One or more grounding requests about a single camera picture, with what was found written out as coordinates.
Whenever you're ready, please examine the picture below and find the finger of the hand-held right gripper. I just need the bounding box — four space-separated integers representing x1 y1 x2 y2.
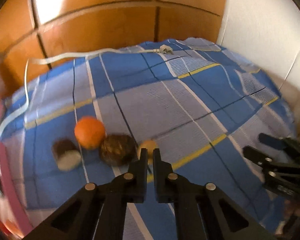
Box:
242 146 300 180
258 133 300 157

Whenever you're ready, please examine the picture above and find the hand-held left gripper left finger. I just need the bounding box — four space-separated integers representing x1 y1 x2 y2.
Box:
23 148 148 240

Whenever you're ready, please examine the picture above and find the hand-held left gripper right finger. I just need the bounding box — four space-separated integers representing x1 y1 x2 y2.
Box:
152 148 278 240

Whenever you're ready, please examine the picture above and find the small yellow fruit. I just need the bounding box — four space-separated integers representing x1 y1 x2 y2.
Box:
137 140 157 165

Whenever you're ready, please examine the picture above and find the pink-rimmed white tray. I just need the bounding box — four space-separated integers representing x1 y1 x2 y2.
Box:
0 89 34 238

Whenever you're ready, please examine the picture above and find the dark brown round fruit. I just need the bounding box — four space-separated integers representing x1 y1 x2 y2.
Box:
99 134 138 167

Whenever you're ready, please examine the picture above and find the large orange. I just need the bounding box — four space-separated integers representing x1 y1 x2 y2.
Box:
74 116 106 150

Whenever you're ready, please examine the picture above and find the blue plaid cloth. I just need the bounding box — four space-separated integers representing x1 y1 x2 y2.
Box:
0 38 298 240

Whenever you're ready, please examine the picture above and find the cut purple sweet potato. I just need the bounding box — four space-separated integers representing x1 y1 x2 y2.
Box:
52 138 82 172

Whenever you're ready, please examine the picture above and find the white power cord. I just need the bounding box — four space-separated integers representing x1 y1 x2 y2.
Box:
0 44 175 136

